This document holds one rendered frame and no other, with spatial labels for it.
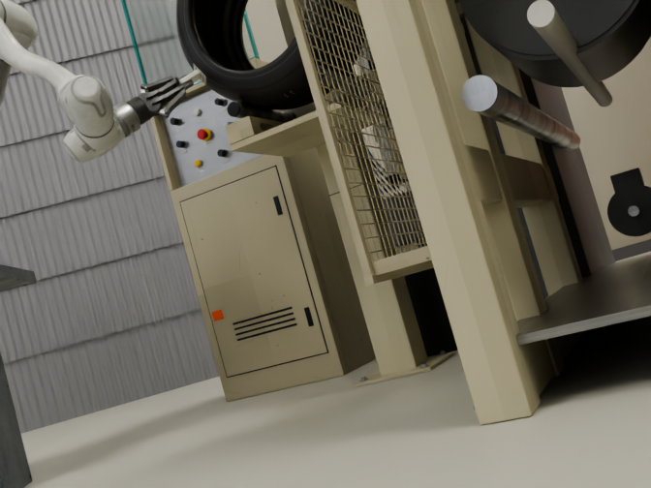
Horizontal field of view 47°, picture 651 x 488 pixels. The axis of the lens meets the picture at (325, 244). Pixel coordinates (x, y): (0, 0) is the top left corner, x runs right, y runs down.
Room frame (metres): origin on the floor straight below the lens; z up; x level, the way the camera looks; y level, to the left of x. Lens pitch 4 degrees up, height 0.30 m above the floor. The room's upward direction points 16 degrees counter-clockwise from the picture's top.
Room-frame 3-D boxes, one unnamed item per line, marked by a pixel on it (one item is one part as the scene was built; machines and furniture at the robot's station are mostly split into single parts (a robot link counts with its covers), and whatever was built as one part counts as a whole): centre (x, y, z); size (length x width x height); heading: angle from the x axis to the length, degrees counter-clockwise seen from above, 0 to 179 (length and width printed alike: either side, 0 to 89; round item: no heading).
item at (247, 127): (2.32, 0.08, 0.83); 0.36 x 0.09 x 0.06; 155
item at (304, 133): (2.26, -0.05, 0.80); 0.37 x 0.36 x 0.02; 65
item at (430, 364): (2.50, -0.14, 0.01); 0.27 x 0.27 x 0.02; 65
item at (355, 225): (1.91, -0.25, 0.65); 0.90 x 0.02 x 0.70; 155
